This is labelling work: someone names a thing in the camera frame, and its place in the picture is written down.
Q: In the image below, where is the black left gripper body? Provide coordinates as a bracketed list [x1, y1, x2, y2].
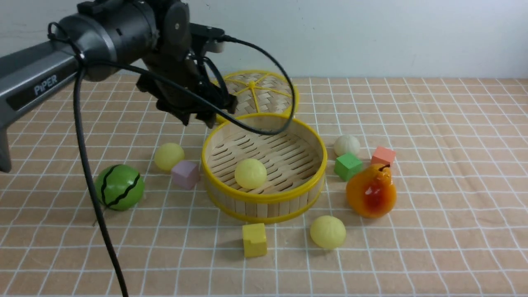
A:
[136, 53, 238, 127]

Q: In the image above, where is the yellow bun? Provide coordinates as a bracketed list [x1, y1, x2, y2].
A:
[234, 158, 267, 190]
[153, 143, 185, 172]
[309, 215, 347, 250]

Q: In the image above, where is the white bun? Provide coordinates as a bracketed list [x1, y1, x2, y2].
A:
[333, 134, 361, 157]

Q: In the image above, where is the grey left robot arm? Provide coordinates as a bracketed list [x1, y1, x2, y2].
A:
[0, 0, 238, 172]

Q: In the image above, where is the woven bamboo steamer lid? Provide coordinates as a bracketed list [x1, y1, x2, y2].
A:
[223, 70, 300, 117]

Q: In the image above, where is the bamboo steamer tray yellow rim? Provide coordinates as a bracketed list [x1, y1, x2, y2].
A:
[201, 119, 328, 224]

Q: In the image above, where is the pink purple cube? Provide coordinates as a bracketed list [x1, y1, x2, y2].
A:
[170, 160, 200, 190]

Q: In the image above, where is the green toy watermelon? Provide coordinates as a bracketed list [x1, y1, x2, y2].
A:
[95, 164, 145, 211]

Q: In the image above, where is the yellow cube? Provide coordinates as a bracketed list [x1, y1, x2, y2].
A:
[242, 223, 268, 258]

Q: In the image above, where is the green cube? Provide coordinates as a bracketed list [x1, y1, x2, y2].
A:
[334, 153, 363, 182]

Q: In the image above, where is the orange red cube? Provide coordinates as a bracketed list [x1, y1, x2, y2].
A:
[371, 146, 396, 165]

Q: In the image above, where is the orange toy pear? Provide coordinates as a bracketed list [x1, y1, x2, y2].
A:
[346, 163, 397, 219]

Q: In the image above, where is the checkered orange tablecloth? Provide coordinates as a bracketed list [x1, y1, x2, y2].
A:
[0, 75, 528, 297]

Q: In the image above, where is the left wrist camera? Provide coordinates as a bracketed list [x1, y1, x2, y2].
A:
[190, 23, 226, 56]

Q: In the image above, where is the black camera cable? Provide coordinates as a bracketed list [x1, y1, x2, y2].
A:
[47, 21, 297, 297]

